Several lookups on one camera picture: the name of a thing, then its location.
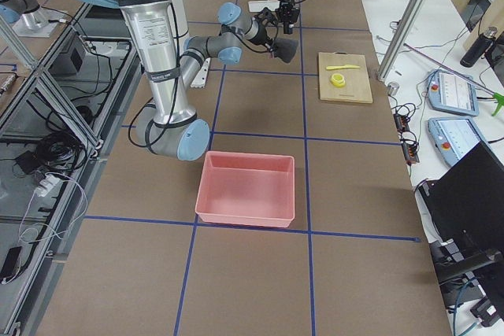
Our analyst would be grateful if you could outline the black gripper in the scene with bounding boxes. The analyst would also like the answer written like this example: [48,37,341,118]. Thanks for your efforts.
[276,0,299,34]
[254,7,278,55]

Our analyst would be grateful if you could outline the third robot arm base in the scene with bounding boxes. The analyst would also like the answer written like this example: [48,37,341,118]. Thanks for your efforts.
[1,0,56,38]

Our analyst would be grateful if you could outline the black water bottle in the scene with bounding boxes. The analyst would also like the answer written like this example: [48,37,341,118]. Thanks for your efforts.
[460,26,498,68]

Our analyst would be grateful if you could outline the white rack tray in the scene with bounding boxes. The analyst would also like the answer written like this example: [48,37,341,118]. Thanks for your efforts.
[247,0,280,13]

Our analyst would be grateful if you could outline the yellow lemon slices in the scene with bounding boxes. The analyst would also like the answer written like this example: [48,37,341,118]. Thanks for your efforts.
[330,72,346,88]

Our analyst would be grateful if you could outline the yellow plastic knife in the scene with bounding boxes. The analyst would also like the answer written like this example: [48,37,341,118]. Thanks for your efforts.
[325,64,361,71]

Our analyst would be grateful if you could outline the bamboo cutting board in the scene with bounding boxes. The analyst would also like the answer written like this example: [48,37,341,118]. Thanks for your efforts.
[317,52,373,104]

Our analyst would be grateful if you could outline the pink plastic bin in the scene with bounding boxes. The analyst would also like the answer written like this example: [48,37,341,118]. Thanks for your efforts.
[195,151,295,228]

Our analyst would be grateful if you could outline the upper teach pendant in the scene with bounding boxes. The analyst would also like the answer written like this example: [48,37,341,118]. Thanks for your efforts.
[427,70,479,116]

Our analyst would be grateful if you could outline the teach pendant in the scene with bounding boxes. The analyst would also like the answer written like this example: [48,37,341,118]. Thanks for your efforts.
[427,70,479,116]
[427,116,486,167]

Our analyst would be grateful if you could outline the grey power box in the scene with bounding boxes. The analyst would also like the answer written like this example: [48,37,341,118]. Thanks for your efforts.
[49,33,86,76]

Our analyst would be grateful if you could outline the lower teach pendant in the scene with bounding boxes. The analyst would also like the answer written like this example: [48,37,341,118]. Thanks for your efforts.
[427,116,486,167]

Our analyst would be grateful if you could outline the green spray bottle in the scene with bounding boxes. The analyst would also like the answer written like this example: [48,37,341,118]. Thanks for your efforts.
[491,92,504,116]

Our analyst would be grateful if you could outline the black monitor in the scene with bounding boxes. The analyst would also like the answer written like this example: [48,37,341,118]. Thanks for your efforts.
[420,142,503,298]

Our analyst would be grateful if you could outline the white power adapter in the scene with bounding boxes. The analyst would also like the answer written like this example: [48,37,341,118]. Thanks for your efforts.
[34,173,61,198]

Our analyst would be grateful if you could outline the black smartphone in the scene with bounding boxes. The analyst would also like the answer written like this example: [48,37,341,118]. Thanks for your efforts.
[1,246,22,282]

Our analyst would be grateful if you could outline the aluminium frame post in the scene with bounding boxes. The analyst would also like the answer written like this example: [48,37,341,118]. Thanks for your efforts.
[376,0,426,82]

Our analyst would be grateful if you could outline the black cable bundle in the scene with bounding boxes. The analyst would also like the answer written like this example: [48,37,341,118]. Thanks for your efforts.
[11,131,86,175]

